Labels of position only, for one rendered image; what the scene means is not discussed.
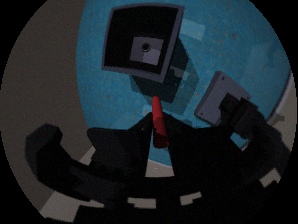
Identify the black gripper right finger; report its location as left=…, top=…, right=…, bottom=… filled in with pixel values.
left=162, top=112, right=235, bottom=176

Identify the red peg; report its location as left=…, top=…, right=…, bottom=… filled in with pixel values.
left=152, top=96, right=169, bottom=149

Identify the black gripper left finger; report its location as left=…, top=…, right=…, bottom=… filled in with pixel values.
left=86, top=112, right=152, bottom=177

